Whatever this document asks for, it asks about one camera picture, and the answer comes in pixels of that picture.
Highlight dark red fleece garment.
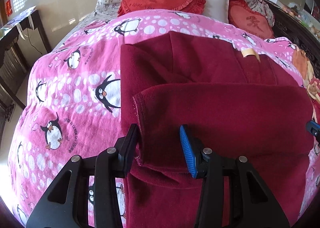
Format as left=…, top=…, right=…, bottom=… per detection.
left=120, top=32, right=313, bottom=227

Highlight red orange floral blanket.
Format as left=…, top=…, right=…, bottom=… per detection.
left=292, top=46, right=320, bottom=123

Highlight pink penguin print blanket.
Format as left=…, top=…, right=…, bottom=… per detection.
left=8, top=9, right=305, bottom=225

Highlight dark carved wooden headboard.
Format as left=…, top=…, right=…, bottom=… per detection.
left=265, top=0, right=320, bottom=78

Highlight cluttered shelf items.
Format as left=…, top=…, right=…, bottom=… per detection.
left=268, top=0, right=319, bottom=41

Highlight right red heart pillow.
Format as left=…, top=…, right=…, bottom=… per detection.
left=228, top=0, right=274, bottom=40

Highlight dark wooden side table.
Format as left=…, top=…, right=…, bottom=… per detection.
left=1, top=7, right=53, bottom=122

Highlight white square pillow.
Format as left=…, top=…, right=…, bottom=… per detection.
left=202, top=0, right=229, bottom=23

